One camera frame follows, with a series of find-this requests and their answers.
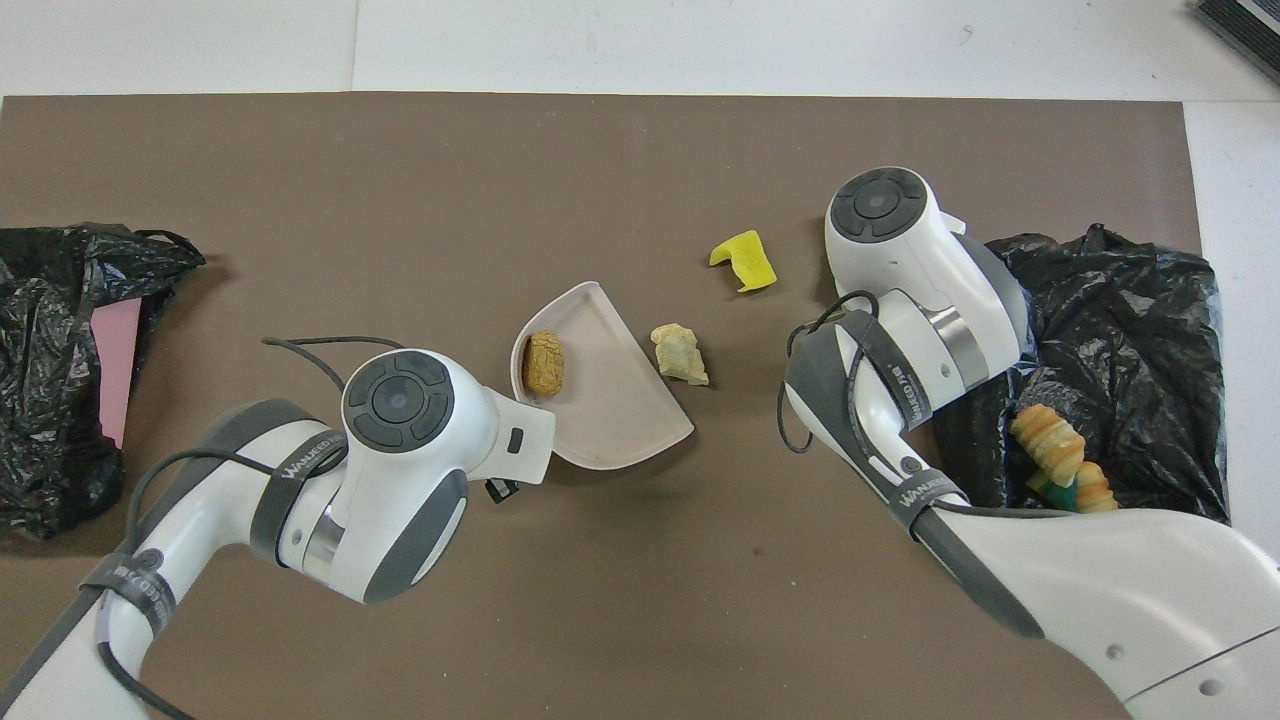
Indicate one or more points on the black plastic trash bag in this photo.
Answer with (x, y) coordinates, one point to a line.
(40, 400)
(1130, 340)

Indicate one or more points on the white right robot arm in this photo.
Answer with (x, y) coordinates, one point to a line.
(1100, 600)

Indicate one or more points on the pink bin corner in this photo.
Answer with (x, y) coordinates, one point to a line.
(115, 370)

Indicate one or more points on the brown table mat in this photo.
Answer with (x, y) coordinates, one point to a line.
(640, 600)

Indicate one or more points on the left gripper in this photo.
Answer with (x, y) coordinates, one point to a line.
(520, 435)

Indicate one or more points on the orange-brown foam chunk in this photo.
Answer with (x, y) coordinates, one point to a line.
(543, 365)

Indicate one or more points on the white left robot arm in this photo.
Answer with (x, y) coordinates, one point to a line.
(200, 540)

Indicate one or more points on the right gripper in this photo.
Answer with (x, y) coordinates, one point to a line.
(956, 224)

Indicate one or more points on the beige plastic dustpan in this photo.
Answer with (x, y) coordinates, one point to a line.
(610, 400)

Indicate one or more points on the dark ridged device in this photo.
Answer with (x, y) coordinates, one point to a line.
(1250, 20)

